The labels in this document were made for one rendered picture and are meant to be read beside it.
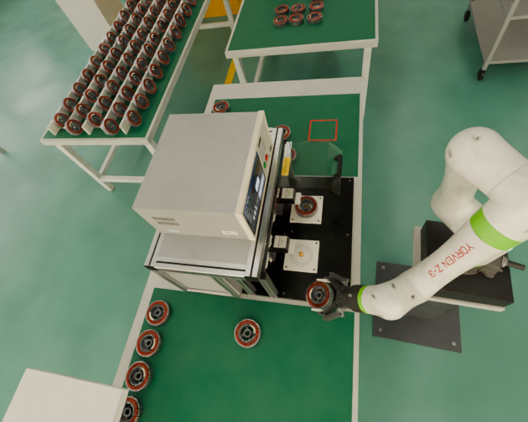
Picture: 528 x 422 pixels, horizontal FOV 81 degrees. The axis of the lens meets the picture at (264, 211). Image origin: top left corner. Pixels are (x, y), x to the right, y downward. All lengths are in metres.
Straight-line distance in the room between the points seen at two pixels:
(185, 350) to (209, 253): 0.51
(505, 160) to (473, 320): 1.54
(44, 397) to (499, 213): 1.31
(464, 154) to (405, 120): 2.13
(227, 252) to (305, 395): 0.62
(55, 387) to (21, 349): 1.90
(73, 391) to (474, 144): 1.26
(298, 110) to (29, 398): 1.78
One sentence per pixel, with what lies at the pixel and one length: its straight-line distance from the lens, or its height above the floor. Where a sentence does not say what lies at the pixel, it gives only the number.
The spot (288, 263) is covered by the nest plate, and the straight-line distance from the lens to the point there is 1.42.
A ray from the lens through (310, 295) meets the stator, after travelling 1.31.
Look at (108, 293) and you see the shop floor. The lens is 2.74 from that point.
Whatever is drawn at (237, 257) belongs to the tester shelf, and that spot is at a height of 1.11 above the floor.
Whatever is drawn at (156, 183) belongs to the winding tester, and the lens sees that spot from 1.13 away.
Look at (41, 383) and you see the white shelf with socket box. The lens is 1.25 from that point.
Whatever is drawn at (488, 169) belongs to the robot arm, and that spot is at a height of 1.46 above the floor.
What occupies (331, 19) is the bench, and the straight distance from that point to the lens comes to 2.72.
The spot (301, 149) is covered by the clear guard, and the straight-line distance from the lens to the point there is 1.37.
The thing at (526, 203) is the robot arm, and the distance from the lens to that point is 0.85.
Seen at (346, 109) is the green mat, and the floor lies 0.75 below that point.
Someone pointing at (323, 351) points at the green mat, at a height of 0.75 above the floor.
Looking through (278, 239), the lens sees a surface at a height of 0.92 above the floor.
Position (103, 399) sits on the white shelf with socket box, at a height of 1.20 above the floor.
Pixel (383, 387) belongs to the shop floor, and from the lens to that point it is 2.13.
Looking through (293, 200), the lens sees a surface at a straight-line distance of 1.41.
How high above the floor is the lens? 2.11
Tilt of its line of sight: 59 degrees down
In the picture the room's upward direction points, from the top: 22 degrees counter-clockwise
